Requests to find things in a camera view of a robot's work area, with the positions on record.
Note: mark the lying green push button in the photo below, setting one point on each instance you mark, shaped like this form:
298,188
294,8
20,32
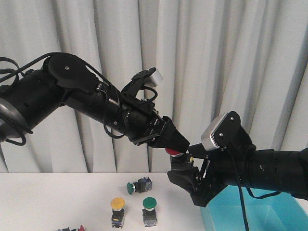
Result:
142,185

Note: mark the grey pleated curtain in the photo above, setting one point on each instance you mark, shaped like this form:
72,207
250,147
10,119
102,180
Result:
215,56

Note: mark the standing green push button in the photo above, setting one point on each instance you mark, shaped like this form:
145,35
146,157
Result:
149,212

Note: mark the lying red push button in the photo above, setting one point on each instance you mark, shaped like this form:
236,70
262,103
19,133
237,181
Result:
80,228

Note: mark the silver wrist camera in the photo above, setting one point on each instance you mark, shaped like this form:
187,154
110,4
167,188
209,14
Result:
221,131
150,77

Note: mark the light blue plastic box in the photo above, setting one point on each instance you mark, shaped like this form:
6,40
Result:
278,213

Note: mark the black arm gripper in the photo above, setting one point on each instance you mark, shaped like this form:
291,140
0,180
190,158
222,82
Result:
226,165
149,127

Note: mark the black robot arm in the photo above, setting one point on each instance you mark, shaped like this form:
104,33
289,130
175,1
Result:
277,171
67,80

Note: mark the red push button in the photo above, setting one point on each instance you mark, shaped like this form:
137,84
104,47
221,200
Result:
80,228
180,161

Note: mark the yellow push button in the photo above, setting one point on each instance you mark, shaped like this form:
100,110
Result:
117,219

